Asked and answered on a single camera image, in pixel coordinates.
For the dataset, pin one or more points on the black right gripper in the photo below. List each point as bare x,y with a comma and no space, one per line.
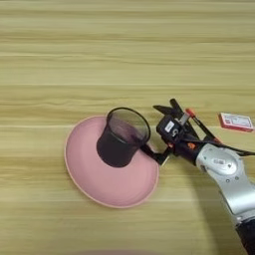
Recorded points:
186,147

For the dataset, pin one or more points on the black mesh pen cup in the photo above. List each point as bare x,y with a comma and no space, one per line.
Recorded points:
116,149

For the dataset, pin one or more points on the pink round plate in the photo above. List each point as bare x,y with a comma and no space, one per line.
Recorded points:
99,182

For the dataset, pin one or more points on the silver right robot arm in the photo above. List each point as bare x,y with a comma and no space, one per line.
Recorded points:
232,186

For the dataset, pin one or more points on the small black box white label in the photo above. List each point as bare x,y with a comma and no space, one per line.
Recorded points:
170,127

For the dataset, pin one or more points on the red white card box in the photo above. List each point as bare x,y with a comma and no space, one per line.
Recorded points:
236,122

